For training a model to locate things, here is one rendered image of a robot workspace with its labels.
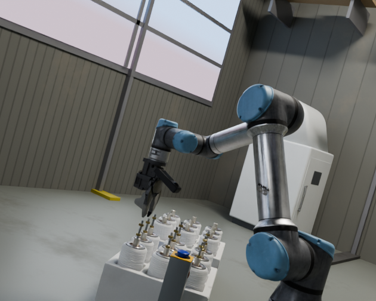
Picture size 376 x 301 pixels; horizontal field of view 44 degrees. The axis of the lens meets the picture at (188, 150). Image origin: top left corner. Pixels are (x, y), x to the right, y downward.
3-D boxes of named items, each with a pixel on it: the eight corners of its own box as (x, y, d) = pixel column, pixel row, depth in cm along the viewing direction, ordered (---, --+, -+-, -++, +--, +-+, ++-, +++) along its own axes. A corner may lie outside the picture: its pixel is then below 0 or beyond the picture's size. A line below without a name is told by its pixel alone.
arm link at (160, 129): (167, 119, 165) (154, 116, 172) (159, 149, 165) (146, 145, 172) (184, 125, 170) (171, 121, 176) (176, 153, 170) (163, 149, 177)
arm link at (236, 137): (319, 98, 144) (210, 138, 179) (296, 89, 137) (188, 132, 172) (321, 134, 140) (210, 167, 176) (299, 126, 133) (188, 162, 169)
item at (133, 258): (105, 289, 171) (118, 243, 170) (117, 284, 179) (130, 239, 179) (127, 300, 167) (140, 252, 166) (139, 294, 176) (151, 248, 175)
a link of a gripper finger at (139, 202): (132, 213, 172) (140, 189, 173) (145, 218, 170) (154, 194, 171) (128, 212, 169) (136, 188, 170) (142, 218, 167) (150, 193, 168)
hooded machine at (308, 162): (310, 243, 441) (347, 116, 436) (286, 245, 395) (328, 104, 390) (252, 220, 478) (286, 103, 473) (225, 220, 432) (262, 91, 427)
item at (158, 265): (169, 307, 171) (183, 260, 171) (149, 309, 165) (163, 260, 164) (154, 295, 178) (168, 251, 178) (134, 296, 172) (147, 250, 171)
